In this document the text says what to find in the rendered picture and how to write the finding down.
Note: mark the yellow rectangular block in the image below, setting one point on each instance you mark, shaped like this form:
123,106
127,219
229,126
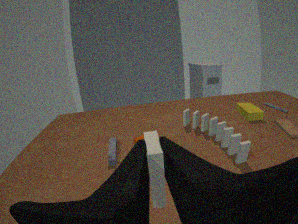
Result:
249,111

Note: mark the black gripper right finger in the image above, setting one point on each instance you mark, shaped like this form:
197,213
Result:
207,194

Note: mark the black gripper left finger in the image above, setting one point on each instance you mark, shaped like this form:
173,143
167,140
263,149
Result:
122,199

